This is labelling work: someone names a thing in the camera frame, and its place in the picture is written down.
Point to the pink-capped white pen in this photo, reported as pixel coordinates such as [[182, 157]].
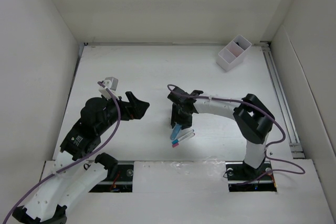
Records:
[[186, 137]]

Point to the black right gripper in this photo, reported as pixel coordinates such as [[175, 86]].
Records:
[[187, 123]]

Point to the white three-compartment organizer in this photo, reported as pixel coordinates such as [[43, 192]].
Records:
[[226, 60]]

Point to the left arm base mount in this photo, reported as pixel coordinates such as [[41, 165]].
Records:
[[120, 181]]

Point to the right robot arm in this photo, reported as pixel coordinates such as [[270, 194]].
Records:
[[253, 119]]

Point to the blue-capped white pen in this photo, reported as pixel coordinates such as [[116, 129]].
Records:
[[191, 131]]

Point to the aluminium rail right side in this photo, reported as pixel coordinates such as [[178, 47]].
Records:
[[289, 126]]

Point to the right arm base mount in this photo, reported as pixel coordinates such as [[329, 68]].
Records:
[[240, 178]]

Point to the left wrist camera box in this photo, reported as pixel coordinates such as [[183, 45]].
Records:
[[111, 83]]

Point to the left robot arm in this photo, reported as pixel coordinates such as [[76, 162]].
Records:
[[57, 193]]

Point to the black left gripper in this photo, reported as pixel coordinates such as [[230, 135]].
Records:
[[136, 111]]

